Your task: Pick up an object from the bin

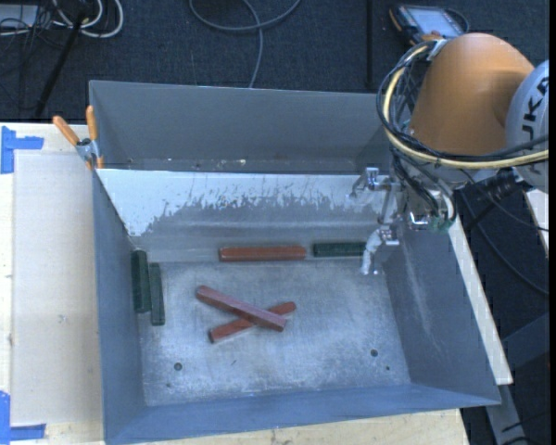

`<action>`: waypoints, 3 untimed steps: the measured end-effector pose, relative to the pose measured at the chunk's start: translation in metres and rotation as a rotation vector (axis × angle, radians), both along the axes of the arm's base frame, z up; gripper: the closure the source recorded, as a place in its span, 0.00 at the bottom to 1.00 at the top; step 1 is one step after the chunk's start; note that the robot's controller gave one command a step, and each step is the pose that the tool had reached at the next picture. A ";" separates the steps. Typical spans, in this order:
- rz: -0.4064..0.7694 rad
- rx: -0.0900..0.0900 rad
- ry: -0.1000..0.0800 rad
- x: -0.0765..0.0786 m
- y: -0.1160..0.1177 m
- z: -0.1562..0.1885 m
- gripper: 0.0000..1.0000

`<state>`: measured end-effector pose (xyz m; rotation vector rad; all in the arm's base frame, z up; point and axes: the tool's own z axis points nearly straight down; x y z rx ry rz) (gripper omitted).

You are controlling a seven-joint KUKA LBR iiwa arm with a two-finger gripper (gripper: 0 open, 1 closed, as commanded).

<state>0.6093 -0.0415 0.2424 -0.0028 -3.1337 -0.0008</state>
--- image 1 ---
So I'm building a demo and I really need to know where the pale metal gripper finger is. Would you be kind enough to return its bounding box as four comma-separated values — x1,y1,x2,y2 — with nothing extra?
360,227,400,276
349,167,385,200

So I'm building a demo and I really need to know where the dark green flat block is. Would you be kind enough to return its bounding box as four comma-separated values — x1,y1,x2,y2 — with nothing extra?
130,248,151,314
312,241,369,258
147,261,167,327

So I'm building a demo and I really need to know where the red-brown flat block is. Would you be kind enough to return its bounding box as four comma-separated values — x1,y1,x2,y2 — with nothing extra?
208,300,297,345
195,285,288,333
218,245,308,263

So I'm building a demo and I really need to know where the grey metal bin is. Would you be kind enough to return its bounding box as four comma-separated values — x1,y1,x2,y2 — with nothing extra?
87,80,503,445

